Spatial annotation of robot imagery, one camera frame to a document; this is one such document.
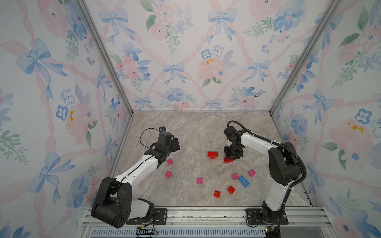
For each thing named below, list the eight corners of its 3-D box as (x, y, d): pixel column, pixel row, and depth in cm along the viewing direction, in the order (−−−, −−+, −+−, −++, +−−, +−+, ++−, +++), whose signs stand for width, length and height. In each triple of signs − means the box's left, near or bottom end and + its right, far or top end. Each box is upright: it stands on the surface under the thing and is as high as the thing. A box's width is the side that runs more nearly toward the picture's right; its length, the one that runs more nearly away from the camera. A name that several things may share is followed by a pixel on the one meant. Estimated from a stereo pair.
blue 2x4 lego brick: (245, 188, 85) (246, 187, 83) (236, 178, 89) (237, 177, 87) (249, 185, 86) (250, 184, 84) (240, 175, 90) (241, 174, 88)
